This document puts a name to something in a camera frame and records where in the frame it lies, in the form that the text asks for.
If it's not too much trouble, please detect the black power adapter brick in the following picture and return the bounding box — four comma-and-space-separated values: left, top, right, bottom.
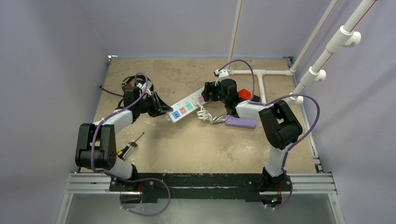
250, 95, 261, 103

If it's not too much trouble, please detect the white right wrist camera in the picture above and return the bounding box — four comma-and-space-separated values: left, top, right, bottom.
214, 69, 229, 78

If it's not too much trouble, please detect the white power strip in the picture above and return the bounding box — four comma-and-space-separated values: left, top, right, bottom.
166, 87, 206, 123

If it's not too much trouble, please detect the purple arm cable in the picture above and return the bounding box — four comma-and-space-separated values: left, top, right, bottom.
215, 59, 321, 210
90, 72, 172, 217

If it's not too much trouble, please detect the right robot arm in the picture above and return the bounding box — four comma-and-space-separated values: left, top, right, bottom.
201, 78, 303, 190

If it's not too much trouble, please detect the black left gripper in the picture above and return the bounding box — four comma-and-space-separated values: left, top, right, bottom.
136, 92, 171, 117

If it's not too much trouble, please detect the purple power strip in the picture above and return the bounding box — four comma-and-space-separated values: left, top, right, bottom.
225, 115, 258, 129

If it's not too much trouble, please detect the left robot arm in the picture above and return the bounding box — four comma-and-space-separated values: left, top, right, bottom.
75, 86, 173, 191

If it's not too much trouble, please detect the black coiled cable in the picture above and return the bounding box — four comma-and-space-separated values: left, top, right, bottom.
98, 75, 149, 100

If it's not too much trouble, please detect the thin black adapter cable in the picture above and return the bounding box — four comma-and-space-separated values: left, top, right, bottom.
212, 112, 231, 125

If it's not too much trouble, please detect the white PVC pipe frame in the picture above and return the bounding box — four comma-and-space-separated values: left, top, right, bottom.
225, 0, 378, 104

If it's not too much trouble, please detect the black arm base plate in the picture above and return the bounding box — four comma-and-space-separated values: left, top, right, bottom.
109, 173, 292, 203

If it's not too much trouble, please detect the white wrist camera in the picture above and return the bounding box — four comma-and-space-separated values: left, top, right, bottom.
214, 69, 229, 78
135, 81, 154, 96

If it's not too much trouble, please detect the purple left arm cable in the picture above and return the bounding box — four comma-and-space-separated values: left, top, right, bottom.
90, 72, 172, 217

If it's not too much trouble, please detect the aluminium front rail frame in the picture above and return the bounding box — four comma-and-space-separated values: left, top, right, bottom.
56, 173, 345, 224

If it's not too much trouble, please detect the red cube socket adapter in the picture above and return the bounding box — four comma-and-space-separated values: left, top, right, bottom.
238, 89, 252, 100

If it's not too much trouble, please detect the white purple-strip cord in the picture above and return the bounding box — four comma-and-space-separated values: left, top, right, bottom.
196, 105, 226, 125

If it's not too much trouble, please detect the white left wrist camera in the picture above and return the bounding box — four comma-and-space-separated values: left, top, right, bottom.
135, 81, 154, 96

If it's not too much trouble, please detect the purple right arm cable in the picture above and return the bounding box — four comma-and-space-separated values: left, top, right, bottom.
215, 59, 321, 210

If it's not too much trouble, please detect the yellow black screwdriver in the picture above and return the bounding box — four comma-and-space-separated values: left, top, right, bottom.
117, 132, 145, 160

